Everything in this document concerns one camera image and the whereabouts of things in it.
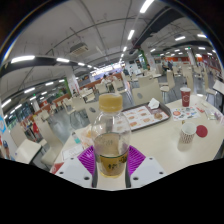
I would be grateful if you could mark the person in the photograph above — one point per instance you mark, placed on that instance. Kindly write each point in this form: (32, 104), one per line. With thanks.
(35, 128)

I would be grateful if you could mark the dark food tray with liner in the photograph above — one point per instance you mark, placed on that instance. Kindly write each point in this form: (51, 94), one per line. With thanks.
(143, 116)

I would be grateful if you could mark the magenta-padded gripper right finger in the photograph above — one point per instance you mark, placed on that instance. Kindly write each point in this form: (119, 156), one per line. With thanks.
(146, 170)

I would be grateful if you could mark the ceiling strip lights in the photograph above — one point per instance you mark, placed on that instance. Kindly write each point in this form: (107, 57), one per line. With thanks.
(22, 59)

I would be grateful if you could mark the crumpled food wrapper bag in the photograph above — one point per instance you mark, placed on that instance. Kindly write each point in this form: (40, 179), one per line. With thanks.
(86, 136)

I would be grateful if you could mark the white patterned cup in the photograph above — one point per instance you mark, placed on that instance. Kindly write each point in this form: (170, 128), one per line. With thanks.
(187, 134)

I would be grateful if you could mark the white square canteen table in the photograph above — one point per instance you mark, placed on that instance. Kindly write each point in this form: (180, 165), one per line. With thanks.
(28, 151)

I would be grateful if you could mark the small red sauce packet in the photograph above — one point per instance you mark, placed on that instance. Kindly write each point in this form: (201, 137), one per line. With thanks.
(200, 109)

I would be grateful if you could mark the red paper cup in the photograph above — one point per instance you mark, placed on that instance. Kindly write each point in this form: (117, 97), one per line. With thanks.
(185, 98)

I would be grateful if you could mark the ceiling air conditioner unit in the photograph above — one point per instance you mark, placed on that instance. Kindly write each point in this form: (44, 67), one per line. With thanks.
(79, 49)

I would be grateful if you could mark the clear bottle with yellow drink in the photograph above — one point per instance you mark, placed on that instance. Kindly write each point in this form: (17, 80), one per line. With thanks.
(111, 146)

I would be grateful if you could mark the white paper receipt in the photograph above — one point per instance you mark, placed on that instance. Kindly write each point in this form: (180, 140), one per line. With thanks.
(71, 152)

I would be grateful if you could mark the flat round red coaster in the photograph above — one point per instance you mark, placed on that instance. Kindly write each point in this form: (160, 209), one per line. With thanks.
(202, 131)

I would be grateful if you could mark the colourful printed leaflet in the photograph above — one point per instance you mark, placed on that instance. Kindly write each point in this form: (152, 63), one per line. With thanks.
(185, 114)

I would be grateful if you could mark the crumpled white napkin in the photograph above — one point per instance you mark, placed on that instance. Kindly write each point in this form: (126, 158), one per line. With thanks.
(153, 104)

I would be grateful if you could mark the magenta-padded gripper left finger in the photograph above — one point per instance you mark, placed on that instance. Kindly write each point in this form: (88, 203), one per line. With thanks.
(75, 170)

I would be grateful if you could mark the small teal sanitizer bottle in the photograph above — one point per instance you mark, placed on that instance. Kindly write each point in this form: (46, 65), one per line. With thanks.
(76, 137)

